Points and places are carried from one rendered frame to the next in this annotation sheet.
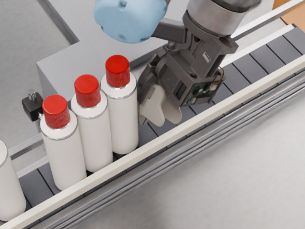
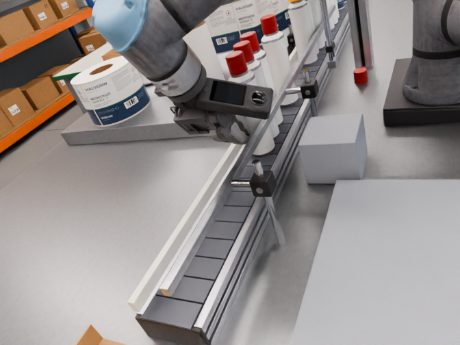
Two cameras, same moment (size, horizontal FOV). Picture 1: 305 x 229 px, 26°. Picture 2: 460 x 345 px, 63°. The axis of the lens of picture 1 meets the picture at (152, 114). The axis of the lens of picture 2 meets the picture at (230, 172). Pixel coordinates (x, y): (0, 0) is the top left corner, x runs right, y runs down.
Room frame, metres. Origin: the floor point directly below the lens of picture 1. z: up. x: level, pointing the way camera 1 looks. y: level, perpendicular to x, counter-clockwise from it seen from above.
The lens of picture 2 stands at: (1.14, -0.27, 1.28)
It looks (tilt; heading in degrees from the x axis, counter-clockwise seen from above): 32 degrees down; 158
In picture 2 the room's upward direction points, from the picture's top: 21 degrees counter-clockwise
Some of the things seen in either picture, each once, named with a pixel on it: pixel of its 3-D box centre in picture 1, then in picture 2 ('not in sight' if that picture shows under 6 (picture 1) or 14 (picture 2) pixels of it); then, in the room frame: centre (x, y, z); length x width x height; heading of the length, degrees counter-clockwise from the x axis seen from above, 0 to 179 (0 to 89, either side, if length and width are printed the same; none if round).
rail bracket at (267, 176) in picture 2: not in sight; (257, 205); (0.72, -0.08, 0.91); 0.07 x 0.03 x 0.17; 33
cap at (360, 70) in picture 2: not in sight; (360, 75); (0.46, 0.44, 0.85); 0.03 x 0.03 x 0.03
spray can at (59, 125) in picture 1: (63, 145); (261, 82); (0.49, 0.13, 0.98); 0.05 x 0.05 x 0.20
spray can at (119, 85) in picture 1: (120, 106); (249, 105); (0.56, 0.05, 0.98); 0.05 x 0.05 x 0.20
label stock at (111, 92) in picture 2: not in sight; (111, 90); (-0.09, -0.06, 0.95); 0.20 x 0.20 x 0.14
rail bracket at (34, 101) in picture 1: (46, 131); (302, 109); (0.56, 0.17, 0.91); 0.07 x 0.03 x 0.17; 33
